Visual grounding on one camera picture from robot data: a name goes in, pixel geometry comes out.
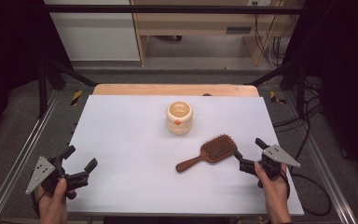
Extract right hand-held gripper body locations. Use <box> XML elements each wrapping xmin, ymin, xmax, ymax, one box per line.
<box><xmin>239</xmin><ymin>144</ymin><xmax>302</xmax><ymax>189</ymax></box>

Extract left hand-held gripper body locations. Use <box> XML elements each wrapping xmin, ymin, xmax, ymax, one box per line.
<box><xmin>25</xmin><ymin>156</ymin><xmax>90</xmax><ymax>201</ymax></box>

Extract brown wooden paddle hairbrush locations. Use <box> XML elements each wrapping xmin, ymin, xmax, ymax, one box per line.
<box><xmin>175</xmin><ymin>133</ymin><xmax>239</xmax><ymax>174</ymax></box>

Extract cream ceramic cup orange dot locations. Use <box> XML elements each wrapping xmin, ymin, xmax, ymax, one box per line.
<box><xmin>165</xmin><ymin>101</ymin><xmax>194</xmax><ymax>136</ymax></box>

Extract person's left hand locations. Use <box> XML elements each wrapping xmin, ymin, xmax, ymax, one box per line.
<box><xmin>36</xmin><ymin>177</ymin><xmax>69</xmax><ymax>224</ymax></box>

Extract person's right hand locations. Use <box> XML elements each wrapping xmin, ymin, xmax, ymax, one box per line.
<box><xmin>254</xmin><ymin>161</ymin><xmax>291</xmax><ymax>216</ymax></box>

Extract white table mat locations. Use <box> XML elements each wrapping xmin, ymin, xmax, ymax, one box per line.
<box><xmin>62</xmin><ymin>94</ymin><xmax>305</xmax><ymax>217</ymax></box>

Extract yellow black tape marker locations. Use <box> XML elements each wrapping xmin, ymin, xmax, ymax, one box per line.
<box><xmin>269</xmin><ymin>91</ymin><xmax>288</xmax><ymax>105</ymax></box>
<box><xmin>70</xmin><ymin>90</ymin><xmax>84</xmax><ymax>106</ymax></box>

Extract light wooden table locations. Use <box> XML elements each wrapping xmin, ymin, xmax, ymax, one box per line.
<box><xmin>91</xmin><ymin>83</ymin><xmax>260</xmax><ymax>98</ymax></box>

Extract person's dark clothing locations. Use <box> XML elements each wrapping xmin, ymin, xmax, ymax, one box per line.
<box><xmin>103</xmin><ymin>216</ymin><xmax>231</xmax><ymax>224</ymax></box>

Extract black curtain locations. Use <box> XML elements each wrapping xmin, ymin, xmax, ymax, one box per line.
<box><xmin>282</xmin><ymin>0</ymin><xmax>358</xmax><ymax>188</ymax></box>
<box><xmin>0</xmin><ymin>0</ymin><xmax>73</xmax><ymax>147</ymax></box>

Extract white cabinet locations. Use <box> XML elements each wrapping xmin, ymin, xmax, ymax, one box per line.
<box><xmin>43</xmin><ymin>0</ymin><xmax>141</xmax><ymax>62</ymax></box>

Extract light wooden desk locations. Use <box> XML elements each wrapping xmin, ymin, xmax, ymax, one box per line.
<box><xmin>130</xmin><ymin>0</ymin><xmax>306</xmax><ymax>67</ymax></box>

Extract aluminium rail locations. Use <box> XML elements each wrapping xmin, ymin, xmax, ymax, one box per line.
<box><xmin>0</xmin><ymin>90</ymin><xmax>62</xmax><ymax>224</ymax></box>
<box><xmin>283</xmin><ymin>92</ymin><xmax>358</xmax><ymax>224</ymax></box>

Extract left hand-held gripper black cable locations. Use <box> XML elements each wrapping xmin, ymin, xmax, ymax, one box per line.
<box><xmin>31</xmin><ymin>189</ymin><xmax>48</xmax><ymax>219</ymax></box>

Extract hand-held gripper black cable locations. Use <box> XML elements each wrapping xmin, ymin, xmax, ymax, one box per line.
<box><xmin>279</xmin><ymin>169</ymin><xmax>333</xmax><ymax>217</ymax></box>
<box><xmin>31</xmin><ymin>189</ymin><xmax>48</xmax><ymax>219</ymax></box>

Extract black floor cables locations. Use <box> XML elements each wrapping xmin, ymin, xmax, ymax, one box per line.
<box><xmin>272</xmin><ymin>77</ymin><xmax>324</xmax><ymax>175</ymax></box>

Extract right hand-held gripper black cable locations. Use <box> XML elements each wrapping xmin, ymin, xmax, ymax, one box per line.
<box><xmin>279</xmin><ymin>169</ymin><xmax>333</xmax><ymax>217</ymax></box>

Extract black frame strut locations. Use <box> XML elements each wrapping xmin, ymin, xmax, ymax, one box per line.
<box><xmin>245</xmin><ymin>60</ymin><xmax>308</xmax><ymax>117</ymax></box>
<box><xmin>36</xmin><ymin>58</ymin><xmax>98</xmax><ymax>119</ymax></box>

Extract hanging cable bundle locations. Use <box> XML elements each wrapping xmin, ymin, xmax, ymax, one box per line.
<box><xmin>253</xmin><ymin>0</ymin><xmax>296</xmax><ymax>67</ymax></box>

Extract black horizontal frame bar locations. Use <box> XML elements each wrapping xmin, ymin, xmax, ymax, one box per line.
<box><xmin>41</xmin><ymin>4</ymin><xmax>307</xmax><ymax>15</ymax></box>

